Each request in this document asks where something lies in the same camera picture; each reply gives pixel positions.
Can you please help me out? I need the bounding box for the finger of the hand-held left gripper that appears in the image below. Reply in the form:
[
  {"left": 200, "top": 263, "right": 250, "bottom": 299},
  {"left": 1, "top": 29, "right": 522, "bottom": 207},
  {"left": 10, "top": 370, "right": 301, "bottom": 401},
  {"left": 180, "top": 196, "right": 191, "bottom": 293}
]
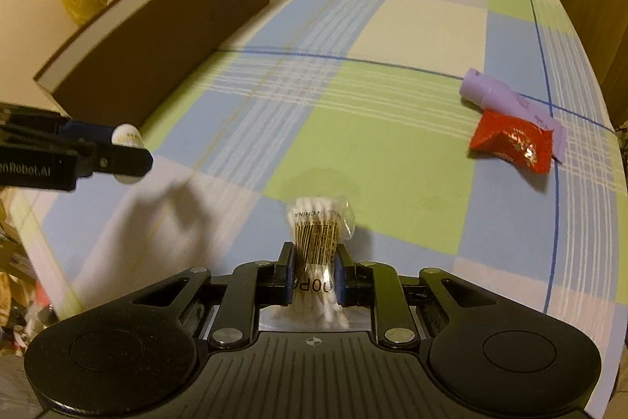
[
  {"left": 73, "top": 143, "right": 154, "bottom": 178},
  {"left": 55, "top": 119, "right": 119, "bottom": 146}
]

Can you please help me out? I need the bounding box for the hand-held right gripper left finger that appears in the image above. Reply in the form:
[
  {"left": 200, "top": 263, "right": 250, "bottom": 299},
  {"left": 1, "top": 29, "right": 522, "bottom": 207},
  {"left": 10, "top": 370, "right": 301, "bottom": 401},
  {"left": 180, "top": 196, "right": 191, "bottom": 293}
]
[{"left": 128, "top": 241, "right": 296, "bottom": 349}]

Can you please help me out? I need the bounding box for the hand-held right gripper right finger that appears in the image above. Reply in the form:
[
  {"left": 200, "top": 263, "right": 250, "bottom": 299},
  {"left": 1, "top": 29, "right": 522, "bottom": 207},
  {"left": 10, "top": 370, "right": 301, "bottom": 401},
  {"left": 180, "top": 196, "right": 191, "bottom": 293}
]
[{"left": 336, "top": 247, "right": 498, "bottom": 348}]

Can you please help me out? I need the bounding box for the small white bottle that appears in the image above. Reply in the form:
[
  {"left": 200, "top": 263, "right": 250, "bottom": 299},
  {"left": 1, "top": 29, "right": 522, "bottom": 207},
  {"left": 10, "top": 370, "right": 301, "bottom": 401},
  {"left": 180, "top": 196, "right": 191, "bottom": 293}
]
[{"left": 111, "top": 123, "right": 145, "bottom": 182}]

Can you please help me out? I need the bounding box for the bag of cotton swabs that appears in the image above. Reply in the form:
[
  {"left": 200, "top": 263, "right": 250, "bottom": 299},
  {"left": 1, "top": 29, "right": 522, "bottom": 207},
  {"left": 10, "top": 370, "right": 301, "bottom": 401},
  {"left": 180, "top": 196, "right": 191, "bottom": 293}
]
[{"left": 286, "top": 196, "right": 355, "bottom": 331}]

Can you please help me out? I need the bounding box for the brown storage box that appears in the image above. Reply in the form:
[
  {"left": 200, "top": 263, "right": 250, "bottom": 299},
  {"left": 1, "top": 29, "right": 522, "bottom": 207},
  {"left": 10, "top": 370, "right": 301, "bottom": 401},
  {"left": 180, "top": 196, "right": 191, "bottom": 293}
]
[{"left": 33, "top": 0, "right": 270, "bottom": 128}]

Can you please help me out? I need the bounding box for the pile of assorted clutter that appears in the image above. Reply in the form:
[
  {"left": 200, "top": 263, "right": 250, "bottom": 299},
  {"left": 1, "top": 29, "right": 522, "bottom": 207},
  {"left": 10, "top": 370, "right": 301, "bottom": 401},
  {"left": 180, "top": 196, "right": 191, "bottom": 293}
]
[{"left": 0, "top": 198, "right": 55, "bottom": 356}]

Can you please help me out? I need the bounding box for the red snack packet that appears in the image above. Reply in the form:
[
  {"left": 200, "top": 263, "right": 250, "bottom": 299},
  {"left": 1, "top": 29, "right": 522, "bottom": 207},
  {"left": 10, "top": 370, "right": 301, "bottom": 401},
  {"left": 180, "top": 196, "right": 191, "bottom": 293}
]
[{"left": 468, "top": 109, "right": 555, "bottom": 174}]

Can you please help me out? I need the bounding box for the checkered bed sheet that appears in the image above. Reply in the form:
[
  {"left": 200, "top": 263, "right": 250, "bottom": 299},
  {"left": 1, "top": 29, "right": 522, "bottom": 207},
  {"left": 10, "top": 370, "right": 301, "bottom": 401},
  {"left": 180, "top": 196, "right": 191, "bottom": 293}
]
[{"left": 10, "top": 0, "right": 628, "bottom": 419}]

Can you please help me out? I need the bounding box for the purple tube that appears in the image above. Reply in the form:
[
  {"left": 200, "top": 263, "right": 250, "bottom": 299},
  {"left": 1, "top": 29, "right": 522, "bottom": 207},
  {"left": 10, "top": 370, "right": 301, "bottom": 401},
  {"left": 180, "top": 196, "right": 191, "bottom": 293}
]
[{"left": 458, "top": 68, "right": 569, "bottom": 162}]

